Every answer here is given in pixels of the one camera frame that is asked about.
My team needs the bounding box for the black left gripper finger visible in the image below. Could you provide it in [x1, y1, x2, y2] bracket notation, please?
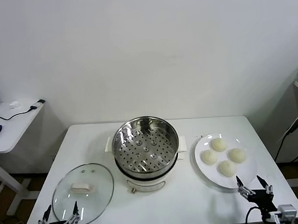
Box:
[37, 204, 53, 224]
[63, 201, 82, 224]

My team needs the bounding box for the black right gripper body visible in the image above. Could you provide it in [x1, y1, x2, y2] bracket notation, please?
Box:
[247, 188, 279, 214]

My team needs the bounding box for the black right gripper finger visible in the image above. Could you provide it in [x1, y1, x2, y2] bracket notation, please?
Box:
[256, 175, 274, 195]
[236, 175, 256, 198]

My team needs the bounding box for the glass lid with white handle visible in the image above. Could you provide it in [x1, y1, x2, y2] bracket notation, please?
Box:
[50, 161, 117, 224]

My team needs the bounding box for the white steamed baozi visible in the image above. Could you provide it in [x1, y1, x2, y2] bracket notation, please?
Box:
[200, 149, 219, 166]
[210, 137, 228, 153]
[217, 160, 237, 178]
[228, 147, 248, 163]

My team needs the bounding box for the stainless steel steamer basket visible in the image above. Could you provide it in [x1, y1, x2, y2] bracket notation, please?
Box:
[103, 114, 188, 181]

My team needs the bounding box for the white round plate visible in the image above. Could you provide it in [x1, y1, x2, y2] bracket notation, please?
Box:
[189, 131, 259, 193]

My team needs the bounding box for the white electric cooker pot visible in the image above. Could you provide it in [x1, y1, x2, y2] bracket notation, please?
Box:
[113, 150, 188, 195]

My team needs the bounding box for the white side desk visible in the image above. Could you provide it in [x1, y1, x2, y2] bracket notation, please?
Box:
[0, 98, 51, 217]

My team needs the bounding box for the small white plastic object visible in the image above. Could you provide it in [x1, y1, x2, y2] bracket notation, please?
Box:
[8, 100, 23, 109]

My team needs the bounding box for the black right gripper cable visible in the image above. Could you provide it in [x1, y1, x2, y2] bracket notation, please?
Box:
[245, 205, 262, 224]

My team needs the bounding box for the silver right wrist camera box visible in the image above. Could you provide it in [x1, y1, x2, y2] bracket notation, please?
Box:
[268, 203, 298, 224]

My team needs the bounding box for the black power cable with brick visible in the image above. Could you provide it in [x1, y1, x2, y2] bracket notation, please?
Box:
[271, 106, 298, 161]

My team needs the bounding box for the black cable with adapter plugs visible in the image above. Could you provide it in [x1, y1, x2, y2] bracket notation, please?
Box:
[0, 98, 46, 121]

